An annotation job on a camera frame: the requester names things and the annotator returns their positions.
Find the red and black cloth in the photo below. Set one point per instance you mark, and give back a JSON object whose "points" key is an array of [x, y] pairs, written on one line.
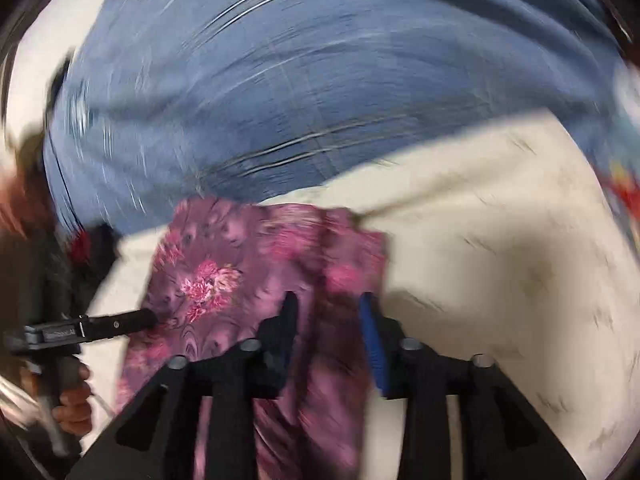
{"points": [[90, 245]]}

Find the person's left hand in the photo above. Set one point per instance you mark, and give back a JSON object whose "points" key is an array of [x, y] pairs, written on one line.
{"points": [[77, 400]]}

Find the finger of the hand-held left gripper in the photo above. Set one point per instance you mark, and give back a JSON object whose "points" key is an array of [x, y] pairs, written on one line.
{"points": [[120, 322]]}

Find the cream printed bed sheet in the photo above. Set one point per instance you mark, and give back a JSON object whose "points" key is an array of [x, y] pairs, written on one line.
{"points": [[500, 240]]}

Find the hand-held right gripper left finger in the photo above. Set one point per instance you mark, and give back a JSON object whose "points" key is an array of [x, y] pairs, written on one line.
{"points": [[287, 330]]}

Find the orange cloth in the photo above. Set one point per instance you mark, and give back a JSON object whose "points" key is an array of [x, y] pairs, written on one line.
{"points": [[22, 200]]}

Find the pink floral garment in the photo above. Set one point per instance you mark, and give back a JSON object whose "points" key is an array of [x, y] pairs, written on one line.
{"points": [[240, 260]]}

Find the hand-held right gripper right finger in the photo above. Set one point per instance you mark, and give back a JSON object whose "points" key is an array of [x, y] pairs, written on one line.
{"points": [[373, 342]]}

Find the white colourful printed cloth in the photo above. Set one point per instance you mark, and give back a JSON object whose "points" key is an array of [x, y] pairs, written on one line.
{"points": [[625, 160]]}

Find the blue denim cloth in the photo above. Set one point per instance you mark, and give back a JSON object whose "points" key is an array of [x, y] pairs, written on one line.
{"points": [[300, 85]]}

